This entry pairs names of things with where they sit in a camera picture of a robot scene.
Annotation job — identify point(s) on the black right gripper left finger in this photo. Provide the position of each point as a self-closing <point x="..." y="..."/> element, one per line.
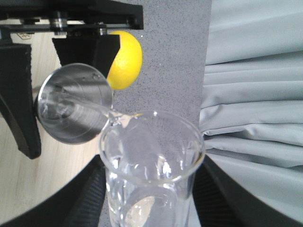
<point x="77" y="204"/>

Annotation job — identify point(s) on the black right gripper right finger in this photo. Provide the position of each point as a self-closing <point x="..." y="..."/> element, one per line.
<point x="222" y="202"/>

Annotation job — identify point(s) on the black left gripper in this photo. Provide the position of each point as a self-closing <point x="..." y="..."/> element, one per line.
<point x="85" y="22"/>

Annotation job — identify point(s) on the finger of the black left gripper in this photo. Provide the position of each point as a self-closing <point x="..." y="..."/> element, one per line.
<point x="16" y="99"/>

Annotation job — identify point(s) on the steel double jigger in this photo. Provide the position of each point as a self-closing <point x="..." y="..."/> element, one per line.
<point x="75" y="103"/>

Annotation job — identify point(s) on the clear glass beaker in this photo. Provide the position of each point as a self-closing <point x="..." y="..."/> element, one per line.
<point x="151" y="159"/>

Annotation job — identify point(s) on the yellow lemon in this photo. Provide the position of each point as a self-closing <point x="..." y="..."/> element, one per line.
<point x="127" y="64"/>

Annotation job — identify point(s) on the wooden cutting board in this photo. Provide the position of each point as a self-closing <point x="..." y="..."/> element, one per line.
<point x="24" y="182"/>

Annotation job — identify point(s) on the grey curtain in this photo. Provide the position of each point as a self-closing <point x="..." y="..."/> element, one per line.
<point x="252" y="108"/>

